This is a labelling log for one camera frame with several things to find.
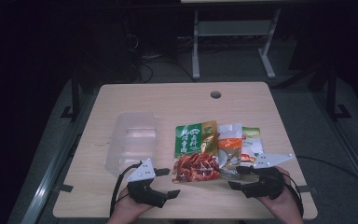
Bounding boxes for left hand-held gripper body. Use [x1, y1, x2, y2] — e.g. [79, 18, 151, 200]
[126, 158, 169, 209]

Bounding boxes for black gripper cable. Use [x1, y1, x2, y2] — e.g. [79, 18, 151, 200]
[109, 161, 144, 217]
[278, 170, 305, 217]

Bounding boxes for person's left hand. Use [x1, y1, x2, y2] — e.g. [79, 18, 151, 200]
[117, 187, 154, 217]

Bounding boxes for white metal desk frame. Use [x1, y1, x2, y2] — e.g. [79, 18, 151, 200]
[180, 0, 282, 80]

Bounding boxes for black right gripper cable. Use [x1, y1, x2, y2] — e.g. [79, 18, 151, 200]
[278, 170, 305, 217]

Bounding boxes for person's right hand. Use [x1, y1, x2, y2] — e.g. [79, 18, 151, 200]
[255, 166, 303, 217]

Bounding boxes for white and green packet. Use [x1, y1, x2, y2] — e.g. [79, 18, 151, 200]
[241, 126, 265, 166]

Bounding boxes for bundle of dark cables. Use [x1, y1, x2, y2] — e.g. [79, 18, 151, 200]
[122, 29, 197, 84]

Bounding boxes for black floor cable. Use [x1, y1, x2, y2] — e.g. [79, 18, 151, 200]
[296, 154, 358, 195]

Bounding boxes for grey metal rail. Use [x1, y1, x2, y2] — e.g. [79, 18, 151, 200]
[20, 90, 102, 224]

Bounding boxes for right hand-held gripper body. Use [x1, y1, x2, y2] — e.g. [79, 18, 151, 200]
[243, 152, 295, 201]

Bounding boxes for green seasoning packet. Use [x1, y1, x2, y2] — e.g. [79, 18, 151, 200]
[172, 120, 221, 184]

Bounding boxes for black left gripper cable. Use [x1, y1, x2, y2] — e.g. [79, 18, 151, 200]
[109, 161, 144, 217]

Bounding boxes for black metal stand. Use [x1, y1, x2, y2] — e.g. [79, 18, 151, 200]
[324, 63, 352, 121]
[60, 69, 82, 122]

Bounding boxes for white and orange packet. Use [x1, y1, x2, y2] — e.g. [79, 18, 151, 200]
[216, 122, 244, 180]

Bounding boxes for clear plastic container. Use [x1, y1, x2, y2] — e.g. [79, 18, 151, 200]
[104, 111, 160, 179]

